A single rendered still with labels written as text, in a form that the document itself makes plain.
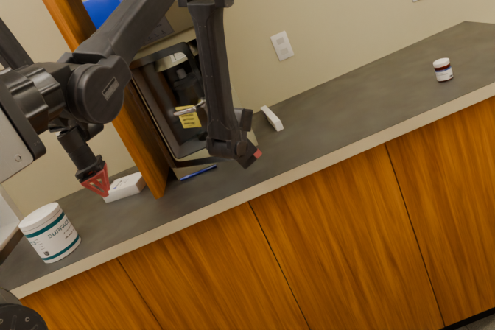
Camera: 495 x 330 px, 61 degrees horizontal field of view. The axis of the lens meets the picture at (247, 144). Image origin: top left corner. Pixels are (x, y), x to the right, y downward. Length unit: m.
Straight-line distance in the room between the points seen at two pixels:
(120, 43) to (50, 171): 1.54
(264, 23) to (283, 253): 0.98
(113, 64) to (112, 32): 0.07
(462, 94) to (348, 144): 0.36
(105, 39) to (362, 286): 1.22
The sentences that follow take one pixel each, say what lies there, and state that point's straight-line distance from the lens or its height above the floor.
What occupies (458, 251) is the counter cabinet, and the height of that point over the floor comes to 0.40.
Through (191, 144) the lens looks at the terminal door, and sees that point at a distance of 1.42.
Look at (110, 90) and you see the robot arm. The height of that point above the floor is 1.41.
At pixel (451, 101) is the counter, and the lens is 1.36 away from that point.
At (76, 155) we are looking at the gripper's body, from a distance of 1.21.
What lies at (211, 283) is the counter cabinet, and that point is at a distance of 1.46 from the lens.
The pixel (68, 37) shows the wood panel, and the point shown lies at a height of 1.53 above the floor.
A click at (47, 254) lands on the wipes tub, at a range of 1.50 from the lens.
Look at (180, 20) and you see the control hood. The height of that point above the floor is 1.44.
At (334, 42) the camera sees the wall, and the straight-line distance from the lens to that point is 1.95.
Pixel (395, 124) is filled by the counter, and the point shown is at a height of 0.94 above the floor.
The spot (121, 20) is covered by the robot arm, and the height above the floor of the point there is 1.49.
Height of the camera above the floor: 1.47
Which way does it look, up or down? 20 degrees down
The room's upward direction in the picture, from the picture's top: 24 degrees counter-clockwise
